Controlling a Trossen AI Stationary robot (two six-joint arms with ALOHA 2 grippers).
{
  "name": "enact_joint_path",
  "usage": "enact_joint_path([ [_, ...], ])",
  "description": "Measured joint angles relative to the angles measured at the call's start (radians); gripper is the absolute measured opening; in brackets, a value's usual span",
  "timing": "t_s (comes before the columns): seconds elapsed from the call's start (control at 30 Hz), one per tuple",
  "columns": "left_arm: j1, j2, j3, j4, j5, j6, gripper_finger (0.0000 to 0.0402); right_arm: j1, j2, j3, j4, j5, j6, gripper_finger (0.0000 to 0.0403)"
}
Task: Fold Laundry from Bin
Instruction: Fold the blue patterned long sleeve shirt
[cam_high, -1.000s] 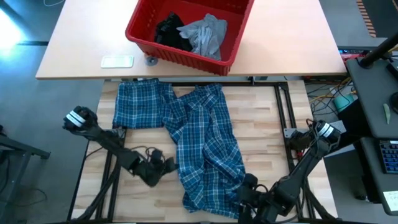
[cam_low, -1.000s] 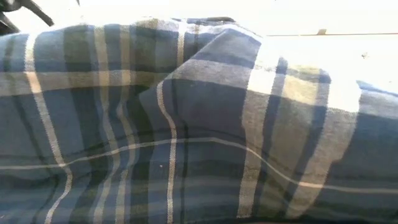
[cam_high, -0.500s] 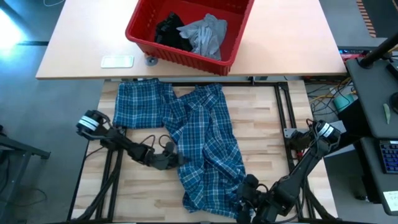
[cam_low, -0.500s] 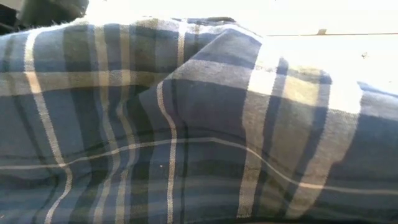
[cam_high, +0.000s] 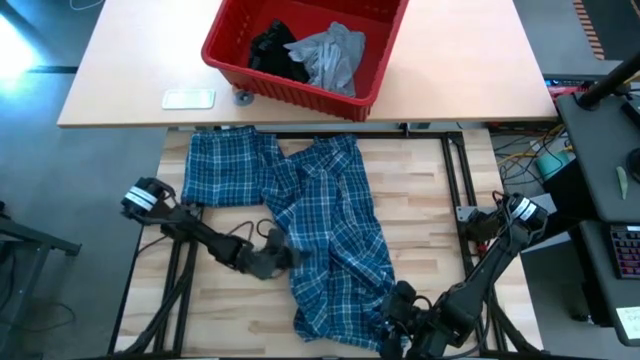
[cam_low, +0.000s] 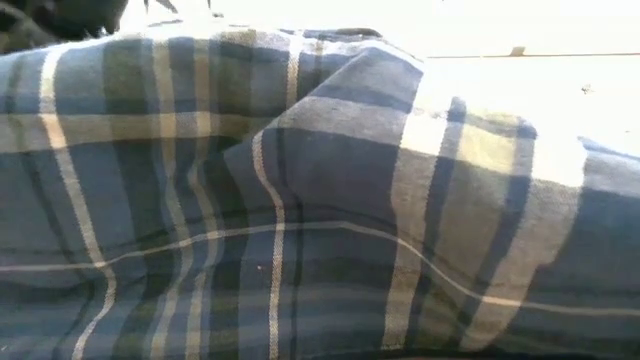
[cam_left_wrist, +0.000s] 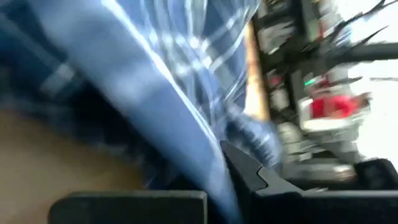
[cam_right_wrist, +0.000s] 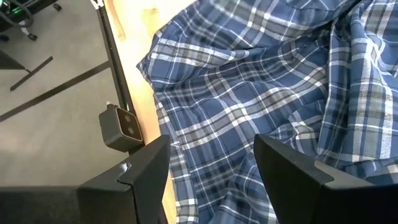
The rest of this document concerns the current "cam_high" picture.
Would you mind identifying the blue plaid pajama pants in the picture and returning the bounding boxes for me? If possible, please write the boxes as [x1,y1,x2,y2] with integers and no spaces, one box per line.
[180,125,291,209]

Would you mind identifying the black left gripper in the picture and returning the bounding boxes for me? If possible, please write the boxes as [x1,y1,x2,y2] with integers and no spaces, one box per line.
[233,239,302,281]

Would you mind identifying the red electronic device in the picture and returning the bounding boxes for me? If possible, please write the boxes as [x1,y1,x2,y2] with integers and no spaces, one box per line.
[544,74,599,99]

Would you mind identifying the black operator desk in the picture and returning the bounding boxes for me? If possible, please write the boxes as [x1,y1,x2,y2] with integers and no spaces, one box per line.
[554,92,640,347]

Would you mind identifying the black garment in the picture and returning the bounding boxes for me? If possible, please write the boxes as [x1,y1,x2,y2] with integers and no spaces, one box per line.
[248,18,311,85]

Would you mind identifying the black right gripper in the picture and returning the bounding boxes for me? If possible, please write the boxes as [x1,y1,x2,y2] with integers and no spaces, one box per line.
[378,304,442,360]

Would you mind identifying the black aluminium table frame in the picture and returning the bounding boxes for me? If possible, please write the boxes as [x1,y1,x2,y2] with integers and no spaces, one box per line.
[107,127,544,360]

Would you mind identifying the red plastic laundry bin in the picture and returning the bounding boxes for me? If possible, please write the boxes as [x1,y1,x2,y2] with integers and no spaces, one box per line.
[201,0,410,123]

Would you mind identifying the blue plaid button shirt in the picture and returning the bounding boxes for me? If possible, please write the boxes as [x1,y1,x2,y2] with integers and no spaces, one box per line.
[259,133,402,354]

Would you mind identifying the white rectangular pad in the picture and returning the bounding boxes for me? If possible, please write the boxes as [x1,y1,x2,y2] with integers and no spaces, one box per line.
[161,88,217,111]

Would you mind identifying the small green object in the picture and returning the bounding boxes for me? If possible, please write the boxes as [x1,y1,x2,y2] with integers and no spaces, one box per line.
[615,165,629,201]

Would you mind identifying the white paper sheet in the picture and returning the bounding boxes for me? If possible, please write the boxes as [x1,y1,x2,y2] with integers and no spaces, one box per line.
[615,305,640,342]

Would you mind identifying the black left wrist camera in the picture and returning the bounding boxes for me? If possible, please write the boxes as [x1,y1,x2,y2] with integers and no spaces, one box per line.
[262,228,290,251]

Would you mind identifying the light wood side table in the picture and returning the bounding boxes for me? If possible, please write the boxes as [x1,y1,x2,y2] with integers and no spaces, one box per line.
[57,0,559,129]

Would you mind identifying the black desk pole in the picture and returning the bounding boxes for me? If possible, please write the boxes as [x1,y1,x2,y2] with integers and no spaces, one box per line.
[577,52,640,110]

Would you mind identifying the black keyboard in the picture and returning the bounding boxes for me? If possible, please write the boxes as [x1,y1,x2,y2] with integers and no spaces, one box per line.
[608,224,640,280]

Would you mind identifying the black metal stand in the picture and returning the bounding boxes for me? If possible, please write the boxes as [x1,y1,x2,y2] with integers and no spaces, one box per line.
[0,199,82,351]

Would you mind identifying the grey garment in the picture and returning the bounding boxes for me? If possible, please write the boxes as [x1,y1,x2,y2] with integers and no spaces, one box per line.
[283,21,367,99]

